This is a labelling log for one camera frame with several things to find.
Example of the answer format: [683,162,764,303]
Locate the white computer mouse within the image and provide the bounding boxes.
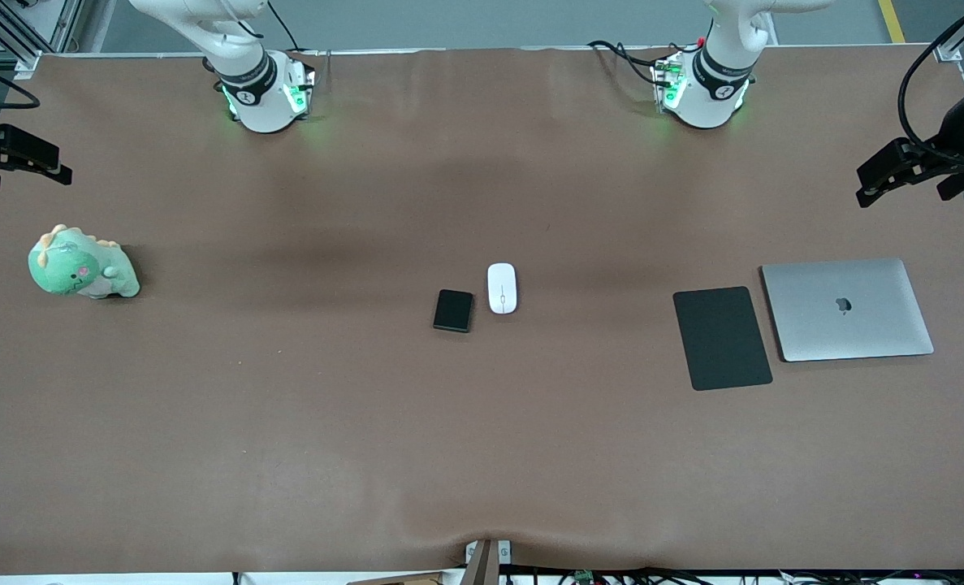
[486,262,519,315]

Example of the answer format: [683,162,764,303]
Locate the black phone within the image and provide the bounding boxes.
[433,288,475,334]

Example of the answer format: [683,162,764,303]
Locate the black mouse pad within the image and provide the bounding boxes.
[672,285,774,392]

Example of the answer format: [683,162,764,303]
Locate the green dinosaur plush toy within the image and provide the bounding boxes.
[28,223,141,300]

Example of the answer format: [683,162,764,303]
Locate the silver laptop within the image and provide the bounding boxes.
[759,258,936,363]

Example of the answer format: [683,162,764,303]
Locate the brown table cover mat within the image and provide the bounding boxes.
[0,45,964,576]

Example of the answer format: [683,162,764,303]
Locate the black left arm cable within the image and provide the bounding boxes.
[897,0,964,163]

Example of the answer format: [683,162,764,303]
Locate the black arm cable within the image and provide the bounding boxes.
[0,57,41,111]
[897,0,964,163]

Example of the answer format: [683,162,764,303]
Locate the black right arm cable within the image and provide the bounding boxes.
[0,57,41,111]

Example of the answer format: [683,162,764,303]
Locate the black base cable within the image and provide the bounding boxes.
[266,0,301,53]
[587,39,698,86]

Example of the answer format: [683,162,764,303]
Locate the metal table edge bracket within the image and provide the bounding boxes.
[464,538,512,585]

